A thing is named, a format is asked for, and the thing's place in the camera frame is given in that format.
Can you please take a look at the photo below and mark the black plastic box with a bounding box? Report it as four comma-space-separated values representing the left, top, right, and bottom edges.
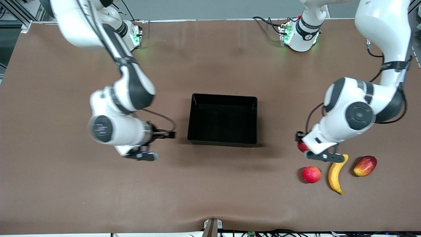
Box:
187, 93, 258, 147

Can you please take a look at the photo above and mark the grey camera stand bracket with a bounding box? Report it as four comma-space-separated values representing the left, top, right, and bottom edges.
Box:
203, 218, 223, 237

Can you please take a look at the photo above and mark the black cable with metal plug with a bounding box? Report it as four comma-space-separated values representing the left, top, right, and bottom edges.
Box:
366, 39, 384, 58

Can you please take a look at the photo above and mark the brown table cover sheet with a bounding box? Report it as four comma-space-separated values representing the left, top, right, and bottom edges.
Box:
0, 18, 421, 235

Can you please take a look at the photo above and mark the yellow banana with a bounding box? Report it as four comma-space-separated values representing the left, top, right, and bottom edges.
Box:
328, 154, 349, 195

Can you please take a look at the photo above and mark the aluminium profile frame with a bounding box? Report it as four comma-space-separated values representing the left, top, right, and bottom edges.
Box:
0, 0, 45, 32

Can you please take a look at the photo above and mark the plain red apple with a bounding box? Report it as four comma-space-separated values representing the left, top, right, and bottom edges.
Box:
302, 166, 322, 184

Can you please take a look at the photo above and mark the red yellow mango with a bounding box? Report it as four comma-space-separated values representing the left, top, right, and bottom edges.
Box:
353, 155, 378, 177

